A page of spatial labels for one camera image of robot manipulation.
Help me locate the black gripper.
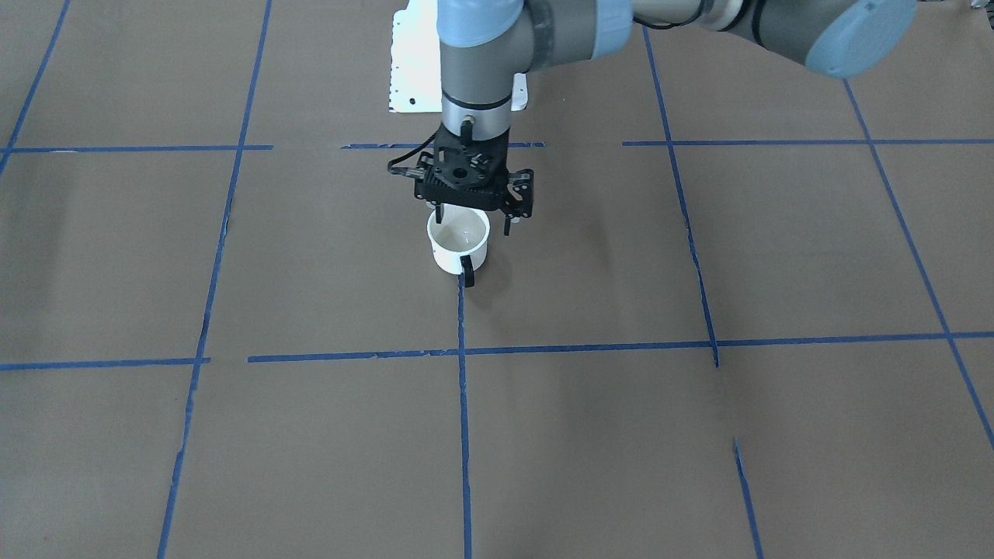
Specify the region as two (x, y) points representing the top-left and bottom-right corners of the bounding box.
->
(413, 125), (535, 237)

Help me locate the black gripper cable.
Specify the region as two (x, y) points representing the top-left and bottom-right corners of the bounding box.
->
(388, 134), (440, 179)

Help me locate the white smiley mug black handle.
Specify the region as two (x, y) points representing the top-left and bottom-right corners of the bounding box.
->
(426, 204), (491, 289)

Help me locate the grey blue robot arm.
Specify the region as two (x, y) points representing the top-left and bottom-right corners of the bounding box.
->
(390, 1), (916, 225)

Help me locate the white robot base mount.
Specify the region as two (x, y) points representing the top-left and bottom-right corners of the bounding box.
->
(388, 2), (530, 114)

